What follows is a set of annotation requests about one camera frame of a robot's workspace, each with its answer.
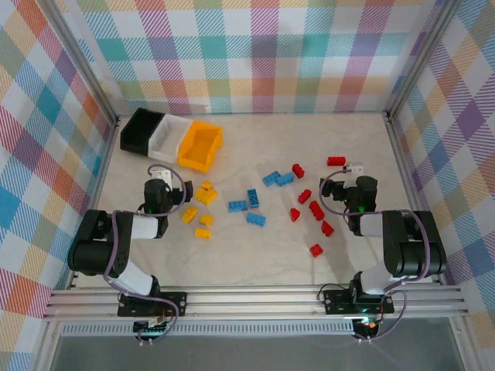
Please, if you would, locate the yellow plastic bin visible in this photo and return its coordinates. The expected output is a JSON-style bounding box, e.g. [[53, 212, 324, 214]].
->
[[176, 121, 224, 174]]

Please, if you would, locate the white plastic bin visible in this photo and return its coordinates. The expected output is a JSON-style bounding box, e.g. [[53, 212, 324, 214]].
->
[[147, 114, 193, 163]]

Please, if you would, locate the black plastic bin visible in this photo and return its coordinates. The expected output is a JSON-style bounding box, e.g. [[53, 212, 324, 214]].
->
[[120, 108, 163, 158]]

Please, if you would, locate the plaid backdrop cloth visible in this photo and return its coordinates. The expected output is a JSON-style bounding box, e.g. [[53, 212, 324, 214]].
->
[[61, 0, 449, 115], [390, 0, 495, 371], [0, 0, 117, 371]]

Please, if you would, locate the black circuit board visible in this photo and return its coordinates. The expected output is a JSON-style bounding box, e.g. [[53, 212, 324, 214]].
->
[[132, 315, 172, 338], [353, 315, 381, 334]]

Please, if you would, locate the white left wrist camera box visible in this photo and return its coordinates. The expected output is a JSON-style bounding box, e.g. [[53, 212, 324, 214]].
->
[[148, 168, 173, 188]]

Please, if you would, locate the aluminium side frame rail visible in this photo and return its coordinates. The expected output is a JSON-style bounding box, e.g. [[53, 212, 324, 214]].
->
[[67, 117, 121, 291], [384, 111, 446, 287]]

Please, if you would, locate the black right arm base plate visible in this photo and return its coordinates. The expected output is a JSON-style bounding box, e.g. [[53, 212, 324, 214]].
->
[[323, 288, 394, 315]]

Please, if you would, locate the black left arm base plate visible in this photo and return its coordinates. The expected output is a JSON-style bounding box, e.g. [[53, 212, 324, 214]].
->
[[118, 291, 188, 318]]

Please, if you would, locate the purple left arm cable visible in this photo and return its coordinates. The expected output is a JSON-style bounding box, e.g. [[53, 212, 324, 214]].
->
[[103, 164, 186, 343]]

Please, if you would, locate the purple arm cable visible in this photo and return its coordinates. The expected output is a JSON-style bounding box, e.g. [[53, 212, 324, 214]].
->
[[103, 164, 186, 343], [319, 166, 431, 343]]

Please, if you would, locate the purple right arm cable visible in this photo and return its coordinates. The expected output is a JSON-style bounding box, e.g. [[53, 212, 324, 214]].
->
[[319, 166, 431, 343]]

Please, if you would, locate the aluminium mounting rail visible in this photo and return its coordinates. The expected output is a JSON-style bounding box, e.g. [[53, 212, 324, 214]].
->
[[41, 284, 469, 321]]

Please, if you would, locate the grey slotted cable duct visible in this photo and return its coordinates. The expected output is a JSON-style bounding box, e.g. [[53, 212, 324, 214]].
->
[[60, 322, 357, 337]]

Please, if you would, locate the aluminium frame post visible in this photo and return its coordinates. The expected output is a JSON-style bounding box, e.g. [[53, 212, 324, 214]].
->
[[36, 0, 121, 131], [385, 0, 465, 121]]

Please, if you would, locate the aluminium frame leg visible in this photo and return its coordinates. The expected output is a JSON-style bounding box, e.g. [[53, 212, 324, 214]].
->
[[32, 319, 65, 371], [450, 316, 479, 371]]

